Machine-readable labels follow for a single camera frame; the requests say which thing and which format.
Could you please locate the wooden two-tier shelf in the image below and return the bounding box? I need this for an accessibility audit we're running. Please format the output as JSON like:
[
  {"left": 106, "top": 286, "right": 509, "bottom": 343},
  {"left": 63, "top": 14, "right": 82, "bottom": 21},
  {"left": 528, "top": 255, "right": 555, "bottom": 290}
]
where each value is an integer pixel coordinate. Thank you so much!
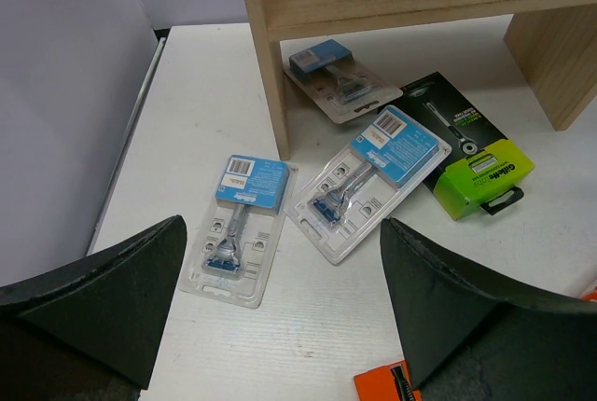
[{"left": 244, "top": 0, "right": 596, "bottom": 159}]

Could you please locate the orange fusion box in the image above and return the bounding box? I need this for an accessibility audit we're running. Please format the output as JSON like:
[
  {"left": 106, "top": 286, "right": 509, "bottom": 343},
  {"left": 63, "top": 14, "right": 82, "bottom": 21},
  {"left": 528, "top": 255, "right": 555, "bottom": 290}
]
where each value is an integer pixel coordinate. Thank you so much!
[
  {"left": 354, "top": 360, "right": 423, "bottom": 401},
  {"left": 581, "top": 286, "right": 597, "bottom": 302}
]

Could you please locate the blue razor blister middle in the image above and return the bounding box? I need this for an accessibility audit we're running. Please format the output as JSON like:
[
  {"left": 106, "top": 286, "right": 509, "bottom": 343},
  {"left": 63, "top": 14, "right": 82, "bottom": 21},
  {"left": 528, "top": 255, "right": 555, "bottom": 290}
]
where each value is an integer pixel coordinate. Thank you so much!
[{"left": 285, "top": 105, "right": 451, "bottom": 265}]

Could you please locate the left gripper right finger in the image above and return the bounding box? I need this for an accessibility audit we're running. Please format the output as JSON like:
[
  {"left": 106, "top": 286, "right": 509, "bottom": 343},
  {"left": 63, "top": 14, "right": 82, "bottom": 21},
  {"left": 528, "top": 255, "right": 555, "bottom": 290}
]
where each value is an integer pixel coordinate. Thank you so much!
[{"left": 380, "top": 218, "right": 596, "bottom": 400}]

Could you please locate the blue razor blister under shelf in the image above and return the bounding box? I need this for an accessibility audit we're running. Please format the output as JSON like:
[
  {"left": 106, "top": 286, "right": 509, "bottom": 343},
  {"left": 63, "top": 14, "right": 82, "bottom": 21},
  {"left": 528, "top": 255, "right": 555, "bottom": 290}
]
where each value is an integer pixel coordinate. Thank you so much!
[{"left": 285, "top": 39, "right": 402, "bottom": 124}]

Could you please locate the blue razor blister left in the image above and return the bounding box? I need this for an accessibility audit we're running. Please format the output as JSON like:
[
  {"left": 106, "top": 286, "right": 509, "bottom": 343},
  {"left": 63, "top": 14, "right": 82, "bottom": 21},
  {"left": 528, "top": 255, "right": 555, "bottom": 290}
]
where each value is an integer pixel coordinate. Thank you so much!
[{"left": 179, "top": 155, "right": 298, "bottom": 309}]

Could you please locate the green black razor box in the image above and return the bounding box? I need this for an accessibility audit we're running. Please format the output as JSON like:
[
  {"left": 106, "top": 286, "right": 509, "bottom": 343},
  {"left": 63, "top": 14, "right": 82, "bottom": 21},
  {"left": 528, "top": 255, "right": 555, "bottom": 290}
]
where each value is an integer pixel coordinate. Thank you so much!
[{"left": 390, "top": 72, "right": 535, "bottom": 221}]

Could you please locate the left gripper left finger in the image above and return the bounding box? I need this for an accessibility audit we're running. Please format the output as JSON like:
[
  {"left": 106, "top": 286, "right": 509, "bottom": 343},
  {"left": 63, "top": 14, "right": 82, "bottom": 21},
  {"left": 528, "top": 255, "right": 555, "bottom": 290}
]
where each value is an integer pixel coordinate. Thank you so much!
[{"left": 1, "top": 215, "right": 187, "bottom": 400}]

